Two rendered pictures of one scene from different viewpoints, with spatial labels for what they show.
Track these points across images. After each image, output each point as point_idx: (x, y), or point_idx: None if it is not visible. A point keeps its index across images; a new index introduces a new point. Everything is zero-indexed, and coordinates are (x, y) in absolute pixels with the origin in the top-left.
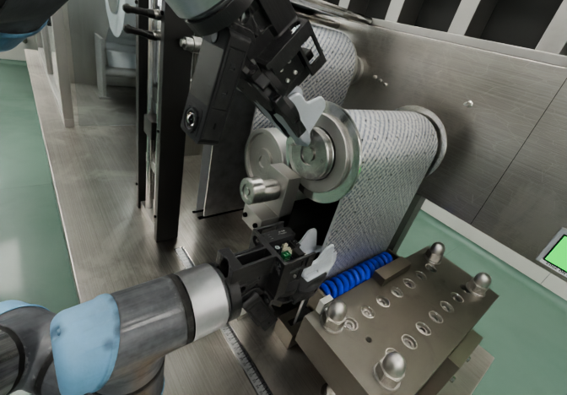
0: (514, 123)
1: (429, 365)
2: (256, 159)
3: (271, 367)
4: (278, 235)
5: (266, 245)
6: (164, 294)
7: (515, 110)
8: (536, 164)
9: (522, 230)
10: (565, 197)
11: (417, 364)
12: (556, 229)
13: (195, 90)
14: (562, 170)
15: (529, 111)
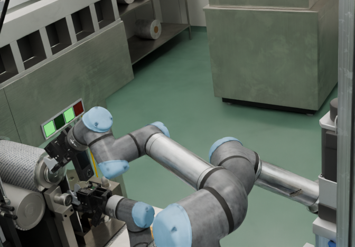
0: (5, 114)
1: (95, 178)
2: (27, 215)
3: (104, 238)
4: (85, 190)
5: (93, 189)
6: (125, 200)
7: (1, 111)
8: (20, 118)
9: (36, 138)
10: (33, 117)
11: (96, 180)
12: (40, 127)
13: (83, 167)
14: (26, 112)
15: (5, 107)
